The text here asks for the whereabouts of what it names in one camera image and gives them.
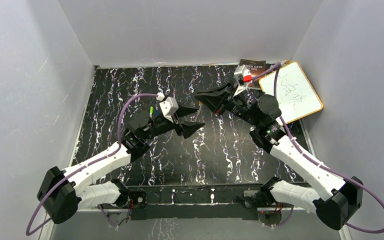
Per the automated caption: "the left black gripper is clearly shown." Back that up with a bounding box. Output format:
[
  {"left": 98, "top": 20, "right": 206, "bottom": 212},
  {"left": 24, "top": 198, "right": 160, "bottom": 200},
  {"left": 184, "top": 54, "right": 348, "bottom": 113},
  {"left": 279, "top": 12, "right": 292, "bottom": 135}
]
[{"left": 142, "top": 102, "right": 205, "bottom": 142}]

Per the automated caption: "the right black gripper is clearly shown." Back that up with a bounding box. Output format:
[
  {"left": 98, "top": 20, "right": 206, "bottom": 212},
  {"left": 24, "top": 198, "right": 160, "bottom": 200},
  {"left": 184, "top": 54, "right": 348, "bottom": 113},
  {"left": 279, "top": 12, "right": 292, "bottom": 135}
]
[{"left": 195, "top": 81, "right": 261, "bottom": 128}]

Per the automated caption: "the green pen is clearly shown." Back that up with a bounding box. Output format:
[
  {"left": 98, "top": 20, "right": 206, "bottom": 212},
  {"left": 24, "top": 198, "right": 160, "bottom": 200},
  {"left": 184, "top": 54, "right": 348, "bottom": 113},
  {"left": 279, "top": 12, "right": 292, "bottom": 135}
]
[{"left": 149, "top": 106, "right": 155, "bottom": 118}]

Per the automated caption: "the orange white pen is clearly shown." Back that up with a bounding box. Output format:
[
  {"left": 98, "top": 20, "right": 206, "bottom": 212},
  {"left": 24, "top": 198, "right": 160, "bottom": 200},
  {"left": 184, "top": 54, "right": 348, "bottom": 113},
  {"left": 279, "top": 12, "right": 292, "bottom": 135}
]
[{"left": 195, "top": 105, "right": 202, "bottom": 121}]

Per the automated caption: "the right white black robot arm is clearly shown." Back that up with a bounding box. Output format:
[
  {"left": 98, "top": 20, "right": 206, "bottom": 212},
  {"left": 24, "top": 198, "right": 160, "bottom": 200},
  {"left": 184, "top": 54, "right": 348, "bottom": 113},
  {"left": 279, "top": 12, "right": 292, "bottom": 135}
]
[{"left": 195, "top": 83, "right": 363, "bottom": 230}]

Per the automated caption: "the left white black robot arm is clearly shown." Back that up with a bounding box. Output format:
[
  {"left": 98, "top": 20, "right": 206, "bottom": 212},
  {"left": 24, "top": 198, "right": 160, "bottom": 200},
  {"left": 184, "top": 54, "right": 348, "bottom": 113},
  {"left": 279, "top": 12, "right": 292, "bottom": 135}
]
[{"left": 37, "top": 105, "right": 205, "bottom": 224}]

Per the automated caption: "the brown book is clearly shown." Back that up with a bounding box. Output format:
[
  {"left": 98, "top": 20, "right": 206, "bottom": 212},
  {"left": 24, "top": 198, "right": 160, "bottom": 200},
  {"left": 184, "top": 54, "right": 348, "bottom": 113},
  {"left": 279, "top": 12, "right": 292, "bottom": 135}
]
[{"left": 238, "top": 59, "right": 267, "bottom": 90}]

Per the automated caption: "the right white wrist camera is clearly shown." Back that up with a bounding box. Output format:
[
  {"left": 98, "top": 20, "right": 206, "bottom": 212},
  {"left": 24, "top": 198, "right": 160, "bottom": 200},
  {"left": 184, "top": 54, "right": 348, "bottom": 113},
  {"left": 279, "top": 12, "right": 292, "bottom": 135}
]
[{"left": 233, "top": 65, "right": 252, "bottom": 97}]

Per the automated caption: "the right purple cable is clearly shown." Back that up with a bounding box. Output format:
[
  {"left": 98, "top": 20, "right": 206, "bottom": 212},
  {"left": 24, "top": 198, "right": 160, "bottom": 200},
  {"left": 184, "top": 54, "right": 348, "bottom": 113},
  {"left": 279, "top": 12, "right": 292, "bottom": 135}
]
[{"left": 250, "top": 61, "right": 384, "bottom": 234}]

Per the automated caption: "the purple cable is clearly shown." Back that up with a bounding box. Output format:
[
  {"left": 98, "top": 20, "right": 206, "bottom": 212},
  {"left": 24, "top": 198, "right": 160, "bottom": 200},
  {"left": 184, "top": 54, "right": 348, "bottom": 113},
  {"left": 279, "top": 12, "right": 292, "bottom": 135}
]
[
  {"left": 25, "top": 92, "right": 161, "bottom": 237},
  {"left": 250, "top": 61, "right": 384, "bottom": 234}
]

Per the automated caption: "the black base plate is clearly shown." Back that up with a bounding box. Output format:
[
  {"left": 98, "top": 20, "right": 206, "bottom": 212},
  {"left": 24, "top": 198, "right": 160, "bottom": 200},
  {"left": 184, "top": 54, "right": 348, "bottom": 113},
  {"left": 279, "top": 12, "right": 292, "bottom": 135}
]
[{"left": 97, "top": 184, "right": 283, "bottom": 222}]

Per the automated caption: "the white board wooden frame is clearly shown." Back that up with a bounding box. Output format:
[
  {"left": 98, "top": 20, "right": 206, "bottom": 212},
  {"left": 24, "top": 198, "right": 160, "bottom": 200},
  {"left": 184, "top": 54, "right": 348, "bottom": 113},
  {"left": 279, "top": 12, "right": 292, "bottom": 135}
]
[{"left": 258, "top": 61, "right": 324, "bottom": 124}]

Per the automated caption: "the aluminium frame rail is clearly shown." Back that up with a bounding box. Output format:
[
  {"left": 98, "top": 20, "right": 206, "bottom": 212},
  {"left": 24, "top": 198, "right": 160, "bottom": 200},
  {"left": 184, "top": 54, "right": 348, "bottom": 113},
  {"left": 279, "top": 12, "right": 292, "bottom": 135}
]
[{"left": 39, "top": 203, "right": 349, "bottom": 240}]

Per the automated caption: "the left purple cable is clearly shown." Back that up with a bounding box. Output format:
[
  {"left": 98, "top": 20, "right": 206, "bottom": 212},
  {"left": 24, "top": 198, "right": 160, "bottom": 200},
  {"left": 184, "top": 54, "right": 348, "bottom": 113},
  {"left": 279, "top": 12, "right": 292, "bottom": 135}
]
[{"left": 25, "top": 92, "right": 161, "bottom": 237}]

